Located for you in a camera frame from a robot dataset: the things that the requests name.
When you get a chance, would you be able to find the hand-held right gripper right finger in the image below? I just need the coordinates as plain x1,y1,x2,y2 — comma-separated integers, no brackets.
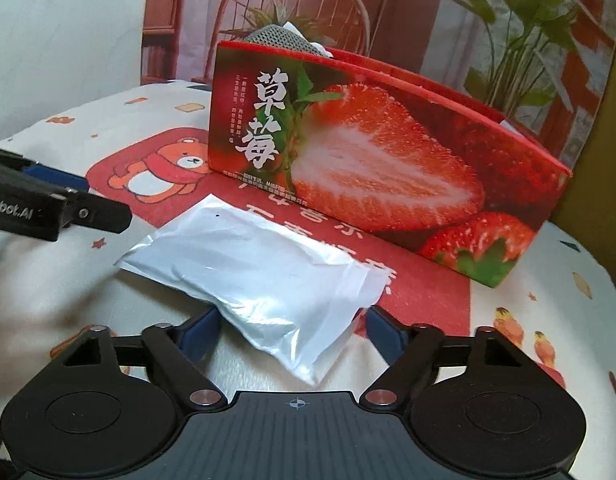
363,305,534,408

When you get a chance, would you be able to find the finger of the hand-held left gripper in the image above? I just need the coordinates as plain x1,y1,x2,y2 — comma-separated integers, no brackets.
62,189,133,233
22,162,91,192

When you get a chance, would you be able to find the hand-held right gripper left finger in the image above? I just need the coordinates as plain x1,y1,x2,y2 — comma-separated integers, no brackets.
50,306,227,411

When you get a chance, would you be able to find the white plastic packet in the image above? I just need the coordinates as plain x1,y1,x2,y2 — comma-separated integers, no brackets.
112,193,391,386

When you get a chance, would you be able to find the red strawberry print cardboard box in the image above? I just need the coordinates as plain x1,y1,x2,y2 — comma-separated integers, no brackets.
208,40,574,288

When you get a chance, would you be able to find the grey mesh item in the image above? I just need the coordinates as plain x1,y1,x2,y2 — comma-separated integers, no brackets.
243,24,326,58

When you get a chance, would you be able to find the cartoon print tablecloth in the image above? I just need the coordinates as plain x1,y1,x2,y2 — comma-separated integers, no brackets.
0,80,616,411

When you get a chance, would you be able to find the white marble board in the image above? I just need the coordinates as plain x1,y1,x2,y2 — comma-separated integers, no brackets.
0,0,153,146

